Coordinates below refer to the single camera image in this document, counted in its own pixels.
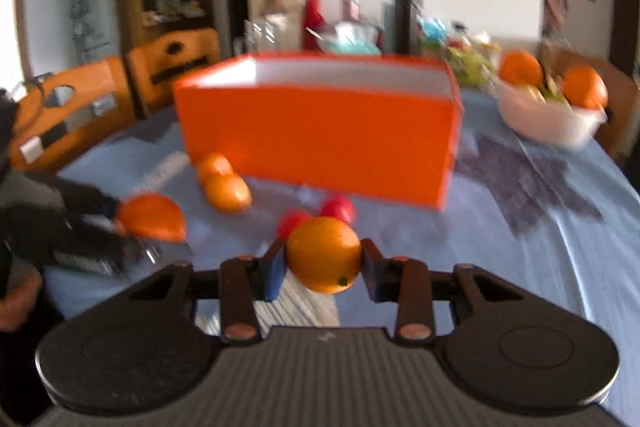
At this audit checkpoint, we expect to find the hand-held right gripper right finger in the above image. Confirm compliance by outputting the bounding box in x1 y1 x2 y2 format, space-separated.
360 238 507 343

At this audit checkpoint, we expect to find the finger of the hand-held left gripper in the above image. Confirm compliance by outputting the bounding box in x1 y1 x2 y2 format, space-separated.
57 182 124 219
75 214 132 242

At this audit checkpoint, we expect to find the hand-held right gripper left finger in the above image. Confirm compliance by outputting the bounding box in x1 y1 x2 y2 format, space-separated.
127 239 289 343

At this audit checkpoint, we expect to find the orange cardboard box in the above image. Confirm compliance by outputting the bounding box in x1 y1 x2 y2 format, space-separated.
172 53 465 210

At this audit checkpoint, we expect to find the person's left hand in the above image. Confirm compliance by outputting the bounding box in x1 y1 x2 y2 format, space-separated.
0 271 44 334

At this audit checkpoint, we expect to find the red tomato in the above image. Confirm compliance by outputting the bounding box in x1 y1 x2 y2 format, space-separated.
320 195 358 226
277 209 314 241

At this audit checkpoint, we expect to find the wooden dining chair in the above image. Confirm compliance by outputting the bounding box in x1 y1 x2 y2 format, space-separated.
9 57 139 174
540 47 640 164
125 27 222 118

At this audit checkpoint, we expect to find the small orange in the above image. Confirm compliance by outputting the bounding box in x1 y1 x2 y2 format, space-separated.
204 174 253 214
197 152 235 186

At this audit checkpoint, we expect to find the blue star-print tablecloth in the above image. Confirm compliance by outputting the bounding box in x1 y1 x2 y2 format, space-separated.
42 91 640 424

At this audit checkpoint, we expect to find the yellow panda mug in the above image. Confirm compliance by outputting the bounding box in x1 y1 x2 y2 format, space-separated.
445 42 501 88

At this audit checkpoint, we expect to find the white perforated plastic basket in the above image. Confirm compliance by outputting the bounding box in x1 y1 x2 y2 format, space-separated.
495 79 609 150

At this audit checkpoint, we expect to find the clear glass jar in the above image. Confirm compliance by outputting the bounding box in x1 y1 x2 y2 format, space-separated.
243 18 281 53

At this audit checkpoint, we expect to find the teal plastic bowl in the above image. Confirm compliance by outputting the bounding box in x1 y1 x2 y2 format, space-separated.
419 18 447 44

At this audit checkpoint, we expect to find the black thermos flask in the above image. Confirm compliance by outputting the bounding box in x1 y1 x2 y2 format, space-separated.
392 0 424 56

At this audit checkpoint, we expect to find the large orange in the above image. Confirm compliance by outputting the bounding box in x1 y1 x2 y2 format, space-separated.
500 50 545 87
562 66 610 110

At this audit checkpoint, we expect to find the red folded umbrella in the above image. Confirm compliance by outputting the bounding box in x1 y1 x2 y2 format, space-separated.
303 0 324 50

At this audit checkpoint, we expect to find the green-yellow pear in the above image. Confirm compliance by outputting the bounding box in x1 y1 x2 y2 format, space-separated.
543 76 571 106

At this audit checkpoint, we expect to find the pink thermos flask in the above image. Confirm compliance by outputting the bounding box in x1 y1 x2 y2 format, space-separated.
339 0 361 26

